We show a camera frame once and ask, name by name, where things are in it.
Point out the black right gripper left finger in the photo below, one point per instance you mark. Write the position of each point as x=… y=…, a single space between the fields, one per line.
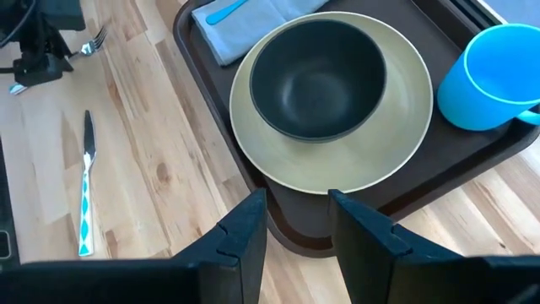
x=169 y=283

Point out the black bowl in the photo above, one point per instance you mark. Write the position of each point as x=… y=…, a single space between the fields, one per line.
x=316 y=84

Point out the brown plastic tray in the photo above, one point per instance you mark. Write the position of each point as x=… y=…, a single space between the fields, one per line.
x=422 y=169

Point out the black table edge rail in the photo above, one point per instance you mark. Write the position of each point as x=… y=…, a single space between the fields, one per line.
x=472 y=8

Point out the light blue cloth napkin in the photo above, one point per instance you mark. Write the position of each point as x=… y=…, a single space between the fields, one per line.
x=253 y=29

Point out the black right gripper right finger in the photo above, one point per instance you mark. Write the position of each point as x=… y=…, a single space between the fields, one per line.
x=422 y=283

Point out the silver metal fork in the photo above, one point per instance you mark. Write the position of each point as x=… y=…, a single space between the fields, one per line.
x=90 y=46

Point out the cream round plate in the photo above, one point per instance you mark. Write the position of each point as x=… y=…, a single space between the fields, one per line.
x=337 y=169

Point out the black flat box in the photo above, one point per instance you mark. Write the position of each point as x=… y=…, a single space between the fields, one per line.
x=6 y=211

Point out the blue plastic cup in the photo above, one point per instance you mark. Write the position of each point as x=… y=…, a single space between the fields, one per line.
x=472 y=97

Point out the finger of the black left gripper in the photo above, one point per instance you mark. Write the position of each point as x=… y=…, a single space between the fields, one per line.
x=61 y=52
x=34 y=69

